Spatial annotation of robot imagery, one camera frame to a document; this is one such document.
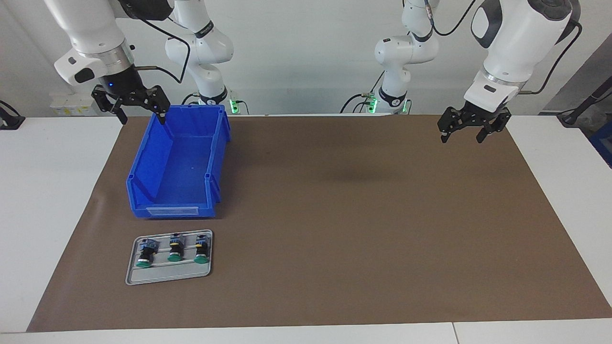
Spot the black device on table edge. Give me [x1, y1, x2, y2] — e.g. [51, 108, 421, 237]
[0, 100, 25, 130]

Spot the black left arm base cable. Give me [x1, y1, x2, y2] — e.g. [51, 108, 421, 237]
[340, 71, 386, 114]

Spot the green push button switch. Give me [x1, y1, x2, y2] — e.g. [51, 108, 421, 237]
[135, 238, 159, 268]
[167, 233, 185, 262]
[193, 234, 211, 265]

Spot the black stand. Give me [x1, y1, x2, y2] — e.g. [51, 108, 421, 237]
[557, 76, 612, 127]

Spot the blue crate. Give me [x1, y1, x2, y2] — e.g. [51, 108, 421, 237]
[589, 119, 612, 168]

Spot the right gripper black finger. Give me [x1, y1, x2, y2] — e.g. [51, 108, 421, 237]
[92, 86, 128, 125]
[142, 86, 172, 126]

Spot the brown table mat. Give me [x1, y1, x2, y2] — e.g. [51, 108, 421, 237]
[26, 115, 612, 333]

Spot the white cardboard box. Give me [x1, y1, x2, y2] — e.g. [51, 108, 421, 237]
[49, 92, 98, 117]

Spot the blue plastic storage bin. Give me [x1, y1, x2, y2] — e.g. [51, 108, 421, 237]
[126, 104, 231, 219]

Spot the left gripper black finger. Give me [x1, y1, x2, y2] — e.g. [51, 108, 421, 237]
[476, 109, 513, 144]
[437, 107, 467, 144]

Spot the grey metal tray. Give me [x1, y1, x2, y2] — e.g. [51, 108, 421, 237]
[125, 229, 213, 286]

